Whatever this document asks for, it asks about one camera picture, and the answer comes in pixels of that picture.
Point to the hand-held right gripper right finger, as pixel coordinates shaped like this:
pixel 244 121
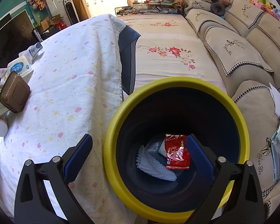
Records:
pixel 198 158

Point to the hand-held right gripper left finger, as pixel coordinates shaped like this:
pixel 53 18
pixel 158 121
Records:
pixel 79 156

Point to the yellow rimmed navy trash bin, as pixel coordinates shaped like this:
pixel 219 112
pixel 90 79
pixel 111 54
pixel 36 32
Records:
pixel 177 81

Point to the pink carton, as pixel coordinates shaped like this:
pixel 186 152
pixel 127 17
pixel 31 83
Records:
pixel 1 79

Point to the red foil snack wrapper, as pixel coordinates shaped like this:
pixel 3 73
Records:
pixel 177 154

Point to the white foam fruit net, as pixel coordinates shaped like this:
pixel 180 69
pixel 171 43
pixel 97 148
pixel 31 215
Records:
pixel 151 165

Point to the beige deer embroidered cushion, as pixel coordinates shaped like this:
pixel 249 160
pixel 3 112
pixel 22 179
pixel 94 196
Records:
pixel 254 121
pixel 196 3
pixel 200 18
pixel 233 49

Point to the white dotted table cloth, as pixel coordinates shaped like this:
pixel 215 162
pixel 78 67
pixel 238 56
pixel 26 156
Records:
pixel 72 74

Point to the white round bottle cap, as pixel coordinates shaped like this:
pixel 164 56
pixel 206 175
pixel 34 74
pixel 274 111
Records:
pixel 0 127

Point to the brown plastic box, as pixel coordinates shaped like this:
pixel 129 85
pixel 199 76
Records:
pixel 15 93

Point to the white wet wipes pack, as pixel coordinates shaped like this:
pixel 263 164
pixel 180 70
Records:
pixel 19 65

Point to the navy blue cushion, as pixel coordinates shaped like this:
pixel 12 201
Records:
pixel 128 58

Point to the white blue tube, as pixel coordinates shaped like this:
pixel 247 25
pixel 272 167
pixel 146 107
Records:
pixel 35 49

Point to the floral bedsheet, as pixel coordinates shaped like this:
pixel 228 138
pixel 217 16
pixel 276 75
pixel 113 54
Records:
pixel 165 35

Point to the beige sofa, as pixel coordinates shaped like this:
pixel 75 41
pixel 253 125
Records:
pixel 266 39

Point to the cardboard boxes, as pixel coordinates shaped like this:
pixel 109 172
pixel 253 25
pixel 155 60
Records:
pixel 49 22

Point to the white tower fan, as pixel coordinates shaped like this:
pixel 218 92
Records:
pixel 71 11

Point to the black television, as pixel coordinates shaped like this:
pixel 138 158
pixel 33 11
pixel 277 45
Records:
pixel 11 28

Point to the pile of books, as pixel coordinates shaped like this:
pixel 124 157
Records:
pixel 130 8
pixel 161 5

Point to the row of plush toys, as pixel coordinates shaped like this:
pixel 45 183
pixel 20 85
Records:
pixel 259 0

